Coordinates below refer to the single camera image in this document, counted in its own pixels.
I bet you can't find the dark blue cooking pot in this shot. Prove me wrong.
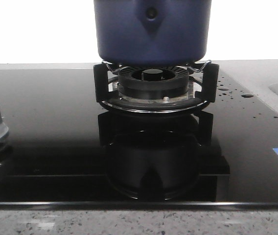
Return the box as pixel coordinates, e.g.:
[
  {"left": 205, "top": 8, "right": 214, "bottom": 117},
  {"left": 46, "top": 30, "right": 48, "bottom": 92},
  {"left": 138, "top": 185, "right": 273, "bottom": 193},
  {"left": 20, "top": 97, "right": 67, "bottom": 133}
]
[{"left": 94, "top": 0, "right": 211, "bottom": 66}]

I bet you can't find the black pot support grate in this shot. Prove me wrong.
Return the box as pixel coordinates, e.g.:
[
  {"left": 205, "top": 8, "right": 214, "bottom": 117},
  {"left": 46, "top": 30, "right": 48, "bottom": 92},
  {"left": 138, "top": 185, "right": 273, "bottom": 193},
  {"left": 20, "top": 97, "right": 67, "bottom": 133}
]
[{"left": 93, "top": 60, "right": 219, "bottom": 114}]

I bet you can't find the black gas burner head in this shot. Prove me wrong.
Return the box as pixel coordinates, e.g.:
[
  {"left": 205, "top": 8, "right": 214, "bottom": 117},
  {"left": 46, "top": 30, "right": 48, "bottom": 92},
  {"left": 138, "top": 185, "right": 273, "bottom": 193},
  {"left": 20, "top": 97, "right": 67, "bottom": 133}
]
[{"left": 118, "top": 66, "right": 189, "bottom": 99}]

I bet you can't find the black glass cooktop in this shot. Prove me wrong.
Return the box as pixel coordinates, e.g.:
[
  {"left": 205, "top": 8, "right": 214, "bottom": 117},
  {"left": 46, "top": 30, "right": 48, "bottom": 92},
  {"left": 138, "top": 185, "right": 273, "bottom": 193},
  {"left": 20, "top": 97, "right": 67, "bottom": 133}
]
[{"left": 0, "top": 69, "right": 278, "bottom": 210}]

